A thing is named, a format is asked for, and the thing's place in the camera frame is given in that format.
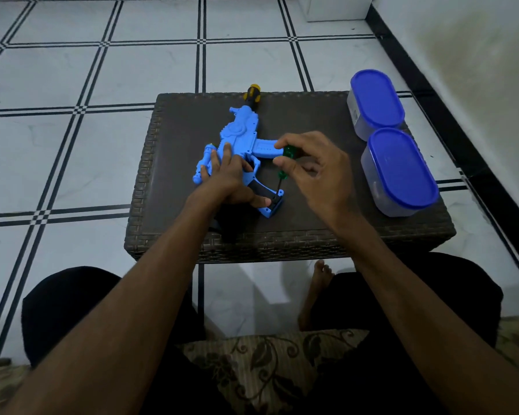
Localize person's left hand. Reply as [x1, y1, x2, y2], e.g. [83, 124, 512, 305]
[189, 143, 271, 212]

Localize person's right hand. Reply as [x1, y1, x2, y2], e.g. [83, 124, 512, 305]
[272, 131, 361, 233]

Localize green handled screwdriver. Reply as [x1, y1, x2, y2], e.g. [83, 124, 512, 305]
[272, 145, 302, 202]

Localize blue plastic toy gun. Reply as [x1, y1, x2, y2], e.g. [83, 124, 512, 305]
[192, 105, 286, 219]

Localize person's right forearm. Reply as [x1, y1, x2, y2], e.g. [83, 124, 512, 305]
[329, 214, 519, 415]

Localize person's left forearm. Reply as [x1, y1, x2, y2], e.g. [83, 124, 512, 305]
[4, 195, 225, 415]

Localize dark wicker table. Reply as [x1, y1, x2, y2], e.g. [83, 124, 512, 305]
[124, 91, 457, 264]

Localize yellow and black screwdriver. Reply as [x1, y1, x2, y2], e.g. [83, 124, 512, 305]
[243, 84, 261, 110]

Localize person's bare foot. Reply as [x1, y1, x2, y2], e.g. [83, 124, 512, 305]
[298, 259, 334, 332]

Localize clear container with blue lid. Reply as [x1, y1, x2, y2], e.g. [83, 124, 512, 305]
[361, 127, 440, 218]
[347, 69, 406, 142]

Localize white furniture base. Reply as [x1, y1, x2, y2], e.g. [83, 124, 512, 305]
[296, 0, 375, 22]

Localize floral patterned sofa seat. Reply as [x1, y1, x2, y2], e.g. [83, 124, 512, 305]
[0, 315, 519, 415]

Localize person's black shorts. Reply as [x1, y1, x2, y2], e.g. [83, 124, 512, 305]
[22, 252, 504, 415]

